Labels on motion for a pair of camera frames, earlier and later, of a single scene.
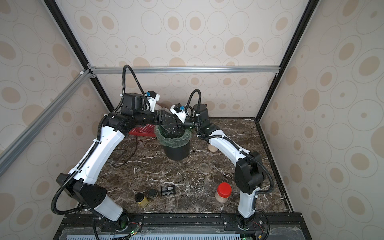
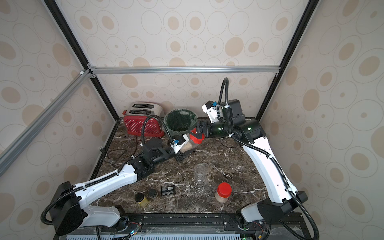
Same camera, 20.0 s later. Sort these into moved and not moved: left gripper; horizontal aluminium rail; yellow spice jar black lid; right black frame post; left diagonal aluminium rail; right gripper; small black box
Moved: left gripper; right gripper
Not moved: yellow spice jar black lid; right black frame post; left diagonal aluminium rail; horizontal aluminium rail; small black box
